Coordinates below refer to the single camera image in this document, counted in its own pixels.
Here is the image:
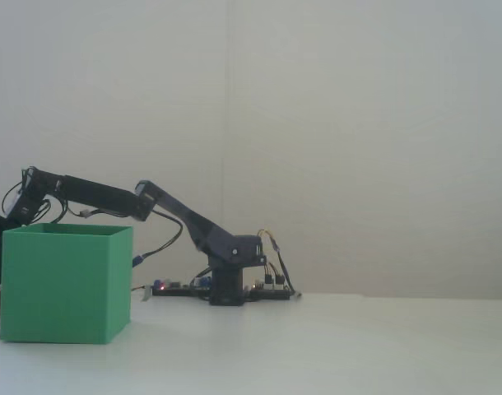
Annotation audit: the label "thin black power cable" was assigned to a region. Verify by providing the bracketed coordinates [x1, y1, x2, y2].
[269, 236, 296, 296]

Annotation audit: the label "coloured jumper wires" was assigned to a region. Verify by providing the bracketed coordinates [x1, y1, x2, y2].
[257, 229, 287, 286]

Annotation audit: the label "circuit board with jumper wires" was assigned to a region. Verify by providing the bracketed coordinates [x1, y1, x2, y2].
[244, 279, 295, 300]

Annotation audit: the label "black cable with blue plug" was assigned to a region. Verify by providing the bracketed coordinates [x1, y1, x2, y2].
[131, 207, 184, 269]

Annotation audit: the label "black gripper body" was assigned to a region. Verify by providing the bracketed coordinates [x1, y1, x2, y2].
[0, 187, 49, 232]

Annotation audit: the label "green bin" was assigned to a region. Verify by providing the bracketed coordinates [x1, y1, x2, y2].
[0, 223, 134, 345]

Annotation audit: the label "blue controller circuit board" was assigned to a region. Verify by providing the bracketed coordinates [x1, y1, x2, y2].
[151, 278, 213, 298]

